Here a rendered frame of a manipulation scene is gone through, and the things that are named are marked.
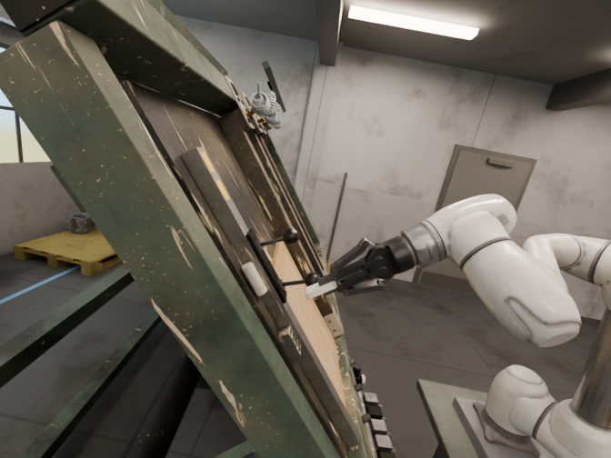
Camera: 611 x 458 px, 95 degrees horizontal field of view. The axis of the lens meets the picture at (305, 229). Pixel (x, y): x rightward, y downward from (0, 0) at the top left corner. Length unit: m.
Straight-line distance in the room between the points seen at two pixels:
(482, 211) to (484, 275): 0.13
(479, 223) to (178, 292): 0.53
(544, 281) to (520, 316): 0.07
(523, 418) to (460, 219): 0.95
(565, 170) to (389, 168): 2.44
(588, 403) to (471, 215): 0.82
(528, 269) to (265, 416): 0.50
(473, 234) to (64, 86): 0.65
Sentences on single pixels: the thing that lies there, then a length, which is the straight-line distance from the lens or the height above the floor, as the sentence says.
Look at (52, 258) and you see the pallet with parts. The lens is 4.07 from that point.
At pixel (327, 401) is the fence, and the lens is 0.94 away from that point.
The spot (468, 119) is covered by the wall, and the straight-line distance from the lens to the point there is 4.71.
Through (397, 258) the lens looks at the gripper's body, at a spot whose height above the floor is 1.54.
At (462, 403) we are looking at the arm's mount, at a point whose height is 0.79.
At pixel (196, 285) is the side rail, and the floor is 1.50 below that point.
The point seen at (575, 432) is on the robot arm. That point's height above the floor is 1.05.
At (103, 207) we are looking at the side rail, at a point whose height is 1.59.
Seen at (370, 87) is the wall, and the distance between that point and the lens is 4.39.
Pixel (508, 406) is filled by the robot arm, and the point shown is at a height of 0.96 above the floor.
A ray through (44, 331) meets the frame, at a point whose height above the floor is 0.79.
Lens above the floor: 1.72
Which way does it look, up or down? 16 degrees down
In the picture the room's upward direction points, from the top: 11 degrees clockwise
